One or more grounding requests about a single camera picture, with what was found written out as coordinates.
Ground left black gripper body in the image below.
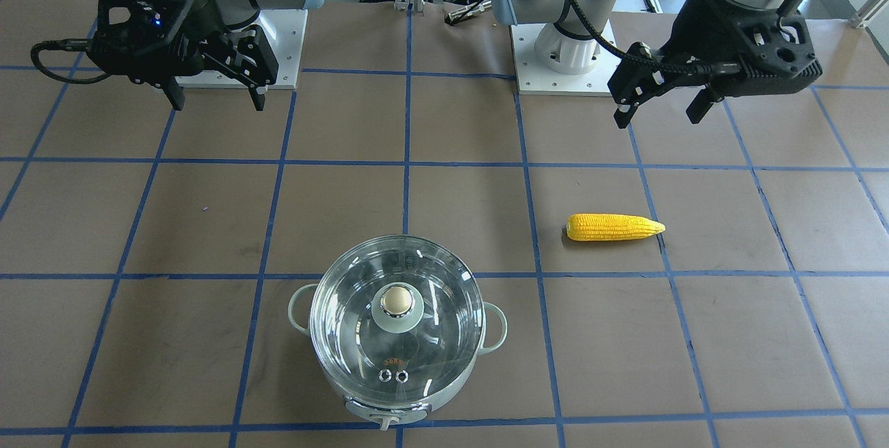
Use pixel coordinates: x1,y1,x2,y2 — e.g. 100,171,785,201
660,0,823,97

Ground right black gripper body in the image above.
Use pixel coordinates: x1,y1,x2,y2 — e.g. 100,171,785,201
87,0,238,85

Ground yellow corn cob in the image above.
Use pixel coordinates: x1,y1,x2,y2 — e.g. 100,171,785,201
565,213,666,242

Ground glass pot lid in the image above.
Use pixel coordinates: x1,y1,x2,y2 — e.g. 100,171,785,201
309,235,485,395

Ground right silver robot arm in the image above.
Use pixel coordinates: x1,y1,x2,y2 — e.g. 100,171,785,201
85,0,324,110

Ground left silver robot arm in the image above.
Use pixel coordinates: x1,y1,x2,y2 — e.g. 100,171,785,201
492,0,823,128

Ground pale green cooking pot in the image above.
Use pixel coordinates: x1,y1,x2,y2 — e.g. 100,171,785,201
288,235,508,432

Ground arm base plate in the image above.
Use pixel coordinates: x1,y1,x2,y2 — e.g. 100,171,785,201
176,9,309,90
510,24,620,97

